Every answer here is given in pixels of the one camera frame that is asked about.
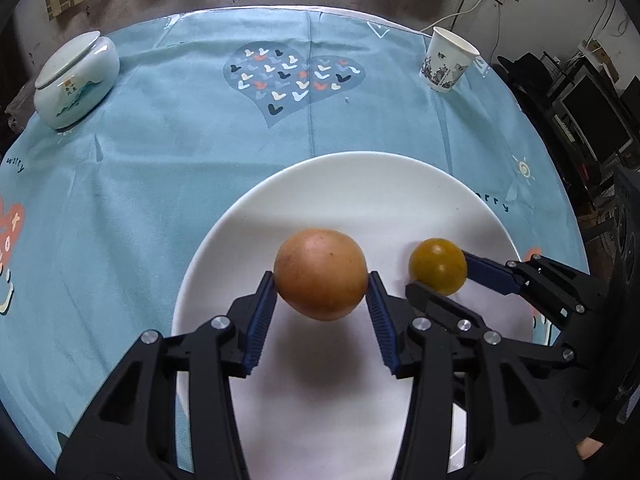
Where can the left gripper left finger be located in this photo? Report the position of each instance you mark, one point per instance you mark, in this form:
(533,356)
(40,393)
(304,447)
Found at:
(227,346)

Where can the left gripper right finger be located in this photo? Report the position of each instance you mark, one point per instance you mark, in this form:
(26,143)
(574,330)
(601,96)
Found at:
(414,347)

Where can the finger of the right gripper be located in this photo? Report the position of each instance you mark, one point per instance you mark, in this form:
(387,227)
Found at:
(492,272)
(471,331)

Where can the yellow-green orange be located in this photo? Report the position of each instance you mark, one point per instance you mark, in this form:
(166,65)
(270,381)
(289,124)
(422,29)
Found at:
(440,265)

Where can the brown round pear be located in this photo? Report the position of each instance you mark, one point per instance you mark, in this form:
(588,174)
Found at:
(321,274)

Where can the right hand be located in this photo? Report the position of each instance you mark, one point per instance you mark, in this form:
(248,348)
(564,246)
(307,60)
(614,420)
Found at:
(588,447)

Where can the computer monitor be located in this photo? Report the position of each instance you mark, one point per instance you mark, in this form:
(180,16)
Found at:
(591,105)

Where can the light blue patterned tablecloth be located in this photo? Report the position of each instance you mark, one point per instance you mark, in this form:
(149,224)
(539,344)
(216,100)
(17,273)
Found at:
(99,221)

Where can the white paper cup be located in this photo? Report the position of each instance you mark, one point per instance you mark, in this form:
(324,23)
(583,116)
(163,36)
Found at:
(447,58)

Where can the celadon lidded jar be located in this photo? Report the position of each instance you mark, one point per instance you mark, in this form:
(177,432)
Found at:
(75,79)

